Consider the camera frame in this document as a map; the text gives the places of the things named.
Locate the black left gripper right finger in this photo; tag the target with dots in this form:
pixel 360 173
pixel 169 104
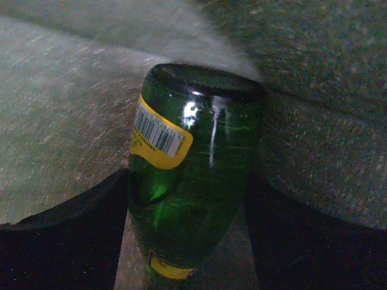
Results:
pixel 297 247

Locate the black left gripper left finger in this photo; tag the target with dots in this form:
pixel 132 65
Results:
pixel 74 245

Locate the green glass bottle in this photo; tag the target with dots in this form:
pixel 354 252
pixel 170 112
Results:
pixel 191 151

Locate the green canvas tote bag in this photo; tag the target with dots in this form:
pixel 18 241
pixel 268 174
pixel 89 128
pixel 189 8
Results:
pixel 72 72

